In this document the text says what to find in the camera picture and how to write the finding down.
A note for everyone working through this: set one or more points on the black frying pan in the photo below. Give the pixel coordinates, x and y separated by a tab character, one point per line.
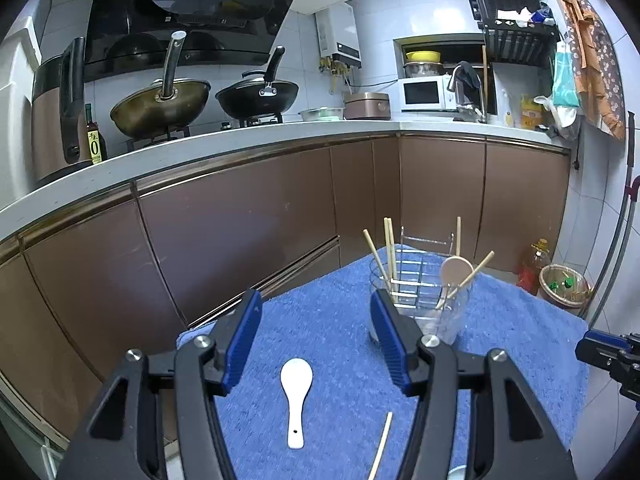
259	94

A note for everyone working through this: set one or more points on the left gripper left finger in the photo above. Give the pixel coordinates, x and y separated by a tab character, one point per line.
234	335

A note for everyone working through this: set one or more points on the brass wok with handle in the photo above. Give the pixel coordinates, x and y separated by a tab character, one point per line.
166	105

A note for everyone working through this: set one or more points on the beige wooden spoon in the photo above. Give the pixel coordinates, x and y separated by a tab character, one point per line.
453	273

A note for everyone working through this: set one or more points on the brown rice cooker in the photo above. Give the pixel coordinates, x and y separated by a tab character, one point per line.
367	106

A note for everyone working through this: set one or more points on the chrome kitchen faucet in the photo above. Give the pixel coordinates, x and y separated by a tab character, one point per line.
468	92

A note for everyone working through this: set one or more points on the white water heater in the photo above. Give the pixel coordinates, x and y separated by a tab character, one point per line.
337	34

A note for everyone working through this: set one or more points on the beige trash bin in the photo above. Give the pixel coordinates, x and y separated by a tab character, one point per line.
564	287

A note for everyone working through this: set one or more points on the clear wire utensil holder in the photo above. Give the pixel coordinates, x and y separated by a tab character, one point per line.
417	288

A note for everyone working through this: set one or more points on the black range hood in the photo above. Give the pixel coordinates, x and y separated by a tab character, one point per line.
125	36

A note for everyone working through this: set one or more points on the orange patterned hanging cloth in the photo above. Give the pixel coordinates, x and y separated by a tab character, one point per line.
595	70

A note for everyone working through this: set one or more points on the black dish rack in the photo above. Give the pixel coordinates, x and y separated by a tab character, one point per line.
517	31

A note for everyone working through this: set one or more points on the white ceramic spoon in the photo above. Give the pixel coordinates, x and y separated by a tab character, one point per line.
296	379

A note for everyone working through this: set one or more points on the white microwave oven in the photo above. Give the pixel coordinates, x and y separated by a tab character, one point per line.
426	94

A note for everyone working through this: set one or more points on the soy sauce bottle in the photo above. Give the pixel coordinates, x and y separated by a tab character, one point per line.
97	145

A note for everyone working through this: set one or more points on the cooking oil bottle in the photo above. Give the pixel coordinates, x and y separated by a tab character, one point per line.
534	258

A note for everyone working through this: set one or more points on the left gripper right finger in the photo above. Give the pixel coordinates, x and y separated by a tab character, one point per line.
399	337

